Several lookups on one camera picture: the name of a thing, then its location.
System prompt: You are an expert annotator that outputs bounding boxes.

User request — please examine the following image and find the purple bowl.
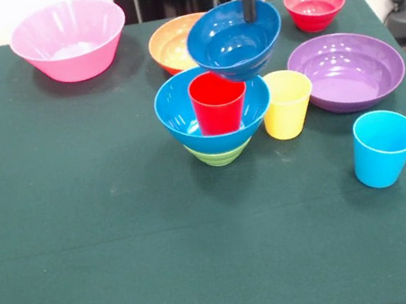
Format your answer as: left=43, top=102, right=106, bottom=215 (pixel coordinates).
left=282, top=22, right=406, bottom=123

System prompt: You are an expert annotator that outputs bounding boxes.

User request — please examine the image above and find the large light blue bowl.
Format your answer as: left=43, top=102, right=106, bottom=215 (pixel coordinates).
left=148, top=55, right=279, bottom=164

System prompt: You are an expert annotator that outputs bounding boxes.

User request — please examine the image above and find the yellow cup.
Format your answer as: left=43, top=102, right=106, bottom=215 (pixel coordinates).
left=255, top=65, right=322, bottom=143

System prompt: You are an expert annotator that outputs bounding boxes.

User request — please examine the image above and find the small crimson bowl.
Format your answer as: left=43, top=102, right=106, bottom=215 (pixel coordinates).
left=283, top=0, right=351, bottom=37

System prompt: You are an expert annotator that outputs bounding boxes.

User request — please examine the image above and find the light blue cup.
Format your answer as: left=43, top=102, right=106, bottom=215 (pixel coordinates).
left=345, top=105, right=406, bottom=193

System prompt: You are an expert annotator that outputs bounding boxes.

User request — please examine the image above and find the large pink bowl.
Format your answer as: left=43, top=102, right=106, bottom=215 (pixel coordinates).
left=4, top=0, right=136, bottom=93

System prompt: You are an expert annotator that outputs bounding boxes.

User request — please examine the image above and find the red cup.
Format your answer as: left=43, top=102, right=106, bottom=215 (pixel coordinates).
left=185, top=66, right=255, bottom=139

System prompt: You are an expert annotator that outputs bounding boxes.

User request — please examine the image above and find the orange bowl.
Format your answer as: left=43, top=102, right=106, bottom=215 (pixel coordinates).
left=143, top=10, right=217, bottom=80

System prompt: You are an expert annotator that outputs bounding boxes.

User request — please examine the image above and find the green bowl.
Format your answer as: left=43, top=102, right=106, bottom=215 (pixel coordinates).
left=182, top=132, right=256, bottom=173

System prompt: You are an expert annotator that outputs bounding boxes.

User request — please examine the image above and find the dark green tablecloth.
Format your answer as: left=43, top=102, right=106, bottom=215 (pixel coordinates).
left=0, top=0, right=406, bottom=304

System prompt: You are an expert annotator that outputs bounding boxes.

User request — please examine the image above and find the small dark blue bowl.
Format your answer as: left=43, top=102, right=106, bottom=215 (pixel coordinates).
left=180, top=0, right=291, bottom=92

